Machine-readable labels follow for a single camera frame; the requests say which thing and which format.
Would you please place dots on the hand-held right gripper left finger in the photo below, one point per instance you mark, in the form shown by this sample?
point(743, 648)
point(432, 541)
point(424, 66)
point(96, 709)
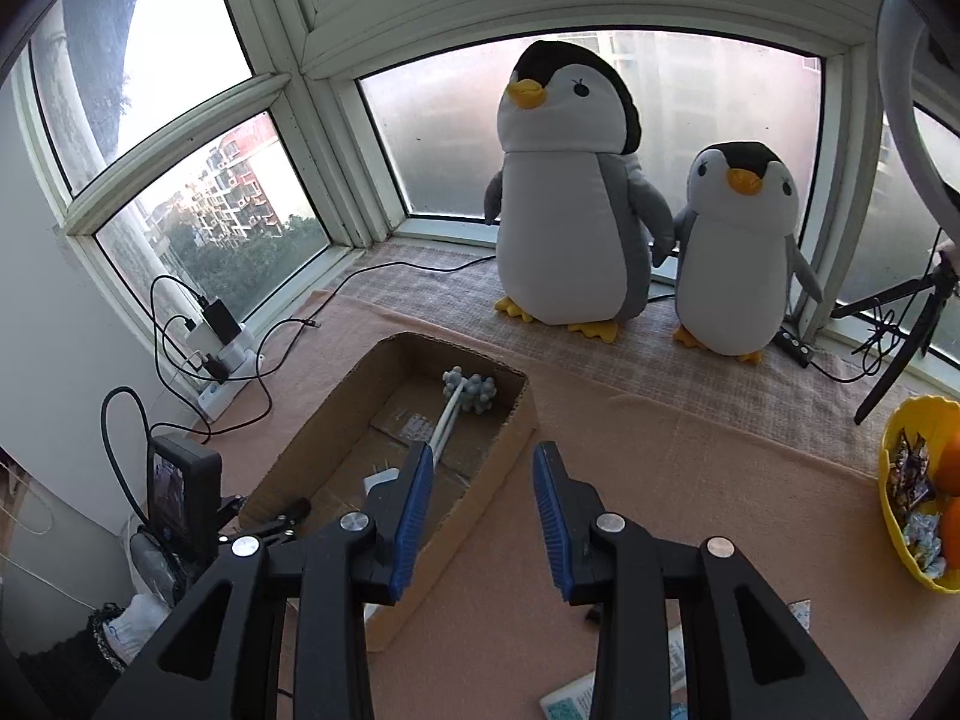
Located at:
point(416, 525)

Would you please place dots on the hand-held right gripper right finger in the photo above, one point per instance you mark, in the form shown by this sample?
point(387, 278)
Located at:
point(550, 525)

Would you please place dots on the white charger adapter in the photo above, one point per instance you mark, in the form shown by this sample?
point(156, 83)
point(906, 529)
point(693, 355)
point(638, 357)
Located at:
point(382, 480)

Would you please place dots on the brown cardboard box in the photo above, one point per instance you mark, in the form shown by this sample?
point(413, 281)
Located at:
point(337, 450)

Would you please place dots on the white massager with grey balls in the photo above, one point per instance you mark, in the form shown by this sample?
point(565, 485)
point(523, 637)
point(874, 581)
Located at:
point(469, 390)

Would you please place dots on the white bottle with blue cap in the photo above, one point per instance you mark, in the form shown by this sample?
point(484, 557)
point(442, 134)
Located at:
point(570, 701)

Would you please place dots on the small patterned box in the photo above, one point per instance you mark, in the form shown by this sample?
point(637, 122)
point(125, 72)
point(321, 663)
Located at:
point(801, 615)

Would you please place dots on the checked cloth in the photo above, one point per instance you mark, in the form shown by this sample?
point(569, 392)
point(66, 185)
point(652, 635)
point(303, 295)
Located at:
point(450, 292)

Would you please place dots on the white power strip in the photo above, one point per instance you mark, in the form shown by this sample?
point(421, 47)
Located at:
point(217, 394)

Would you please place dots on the black plug adapter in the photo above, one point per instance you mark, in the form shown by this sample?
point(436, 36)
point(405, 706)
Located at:
point(216, 369)

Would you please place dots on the large penguin plush toy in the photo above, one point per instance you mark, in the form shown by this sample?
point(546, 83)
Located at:
point(562, 240)

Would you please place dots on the black inline remote control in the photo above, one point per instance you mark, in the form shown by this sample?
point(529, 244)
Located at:
point(795, 349)

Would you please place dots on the small penguin plush toy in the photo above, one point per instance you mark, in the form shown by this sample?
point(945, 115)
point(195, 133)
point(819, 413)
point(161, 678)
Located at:
point(731, 277)

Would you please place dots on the pile of brown wrapped chocolates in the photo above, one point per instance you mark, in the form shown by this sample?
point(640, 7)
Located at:
point(911, 472)

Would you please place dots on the pile of blue white candies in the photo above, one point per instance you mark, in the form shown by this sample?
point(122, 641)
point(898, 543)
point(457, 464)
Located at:
point(922, 540)

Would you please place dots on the black tripod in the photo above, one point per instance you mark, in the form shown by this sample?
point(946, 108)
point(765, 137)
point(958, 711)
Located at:
point(892, 367)

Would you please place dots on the yellow leaf-shaped bowl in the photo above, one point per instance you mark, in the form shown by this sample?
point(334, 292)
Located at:
point(919, 409)

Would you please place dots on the black camera on clamp mount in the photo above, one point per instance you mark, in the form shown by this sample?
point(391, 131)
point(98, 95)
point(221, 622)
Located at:
point(184, 495)

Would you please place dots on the white window frame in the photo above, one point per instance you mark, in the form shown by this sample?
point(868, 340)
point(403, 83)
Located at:
point(352, 37)

